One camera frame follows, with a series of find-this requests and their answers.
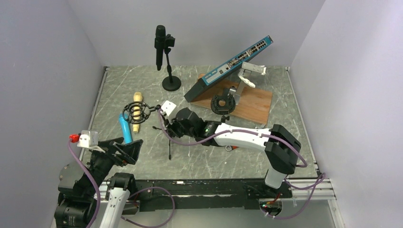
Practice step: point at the cream yellow microphone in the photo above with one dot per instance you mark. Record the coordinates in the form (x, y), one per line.
(137, 110)

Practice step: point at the blue network switch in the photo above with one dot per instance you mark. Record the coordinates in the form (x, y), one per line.
(224, 70)

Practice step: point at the black tripod shock mount stand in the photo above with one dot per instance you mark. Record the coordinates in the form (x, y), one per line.
(146, 110)

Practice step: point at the white metal bracket stand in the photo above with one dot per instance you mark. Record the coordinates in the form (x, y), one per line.
(247, 70)

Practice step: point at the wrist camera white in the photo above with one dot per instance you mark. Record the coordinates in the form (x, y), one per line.
(169, 110)
(86, 139)

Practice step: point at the red handled adjustable wrench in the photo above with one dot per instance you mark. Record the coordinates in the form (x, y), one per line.
(230, 148)

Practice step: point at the black shock mount desk stand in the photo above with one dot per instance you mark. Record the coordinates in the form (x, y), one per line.
(223, 104)

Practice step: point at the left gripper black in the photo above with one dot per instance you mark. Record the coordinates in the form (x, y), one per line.
(129, 153)

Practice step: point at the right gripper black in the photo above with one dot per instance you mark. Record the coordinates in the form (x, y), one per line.
(171, 125)

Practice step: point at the black microphone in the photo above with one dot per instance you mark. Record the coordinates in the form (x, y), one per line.
(159, 44)

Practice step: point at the wooden board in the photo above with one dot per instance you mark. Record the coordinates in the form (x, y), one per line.
(254, 103)

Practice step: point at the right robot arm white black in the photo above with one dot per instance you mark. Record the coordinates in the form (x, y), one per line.
(281, 148)

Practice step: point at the black round base stand rear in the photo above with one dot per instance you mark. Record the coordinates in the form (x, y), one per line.
(170, 83)

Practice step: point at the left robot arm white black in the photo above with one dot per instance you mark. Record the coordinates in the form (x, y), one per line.
(79, 195)

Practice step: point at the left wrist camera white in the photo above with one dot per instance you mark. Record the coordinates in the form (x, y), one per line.
(86, 139)

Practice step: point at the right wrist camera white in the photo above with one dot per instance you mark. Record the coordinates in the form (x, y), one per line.
(169, 110)

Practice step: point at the blue microphone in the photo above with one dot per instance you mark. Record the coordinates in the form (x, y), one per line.
(125, 129)

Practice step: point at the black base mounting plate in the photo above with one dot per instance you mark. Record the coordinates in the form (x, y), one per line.
(151, 195)

